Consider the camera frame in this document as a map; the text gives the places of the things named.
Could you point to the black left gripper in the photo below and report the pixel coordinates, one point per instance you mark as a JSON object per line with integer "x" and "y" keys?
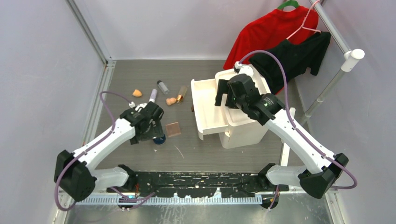
{"x": 156, "y": 131}

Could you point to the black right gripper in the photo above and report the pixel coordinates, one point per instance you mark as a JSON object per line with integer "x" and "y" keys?
{"x": 223, "y": 88}

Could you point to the dark blue round jar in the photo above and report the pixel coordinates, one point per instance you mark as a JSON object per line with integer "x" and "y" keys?
{"x": 159, "y": 140}

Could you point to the white top drawer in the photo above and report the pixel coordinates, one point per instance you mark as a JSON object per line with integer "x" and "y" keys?
{"x": 209, "y": 118}

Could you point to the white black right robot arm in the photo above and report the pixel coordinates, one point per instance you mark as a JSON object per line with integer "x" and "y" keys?
{"x": 321, "y": 167}

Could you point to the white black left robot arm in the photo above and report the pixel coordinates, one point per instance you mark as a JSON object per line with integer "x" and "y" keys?
{"x": 76, "y": 172}

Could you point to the orange makeup sponge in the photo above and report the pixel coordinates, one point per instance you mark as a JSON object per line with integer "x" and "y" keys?
{"x": 137, "y": 93}

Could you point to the brown square compact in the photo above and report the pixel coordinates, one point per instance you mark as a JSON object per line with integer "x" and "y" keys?
{"x": 173, "y": 129}

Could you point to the white purple tube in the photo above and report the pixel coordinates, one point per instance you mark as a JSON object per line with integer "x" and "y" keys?
{"x": 153, "y": 95}

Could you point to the clear vial black cap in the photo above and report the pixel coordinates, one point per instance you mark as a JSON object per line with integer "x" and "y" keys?
{"x": 163, "y": 87}

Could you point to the white drawer cabinet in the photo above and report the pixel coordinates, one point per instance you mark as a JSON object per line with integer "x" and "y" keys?
{"x": 243, "y": 131}

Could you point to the red shirt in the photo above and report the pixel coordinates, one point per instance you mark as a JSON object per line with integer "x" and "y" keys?
{"x": 270, "y": 30}

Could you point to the black shirt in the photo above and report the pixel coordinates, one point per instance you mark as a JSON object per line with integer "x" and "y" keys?
{"x": 295, "y": 59}

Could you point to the pink hanger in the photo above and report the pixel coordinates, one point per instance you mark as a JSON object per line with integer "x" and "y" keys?
{"x": 302, "y": 26}

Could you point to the green hanger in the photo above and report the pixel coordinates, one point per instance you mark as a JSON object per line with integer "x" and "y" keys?
{"x": 288, "y": 3}

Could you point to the metal clothes rack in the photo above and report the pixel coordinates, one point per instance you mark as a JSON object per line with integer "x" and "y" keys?
{"x": 354, "y": 113}

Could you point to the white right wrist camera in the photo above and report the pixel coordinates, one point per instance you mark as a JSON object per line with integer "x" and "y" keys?
{"x": 243, "y": 69}

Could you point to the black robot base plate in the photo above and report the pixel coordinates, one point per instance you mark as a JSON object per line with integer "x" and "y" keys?
{"x": 198, "y": 185}

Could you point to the aluminium frame rail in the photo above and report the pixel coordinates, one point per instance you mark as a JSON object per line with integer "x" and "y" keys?
{"x": 95, "y": 71}

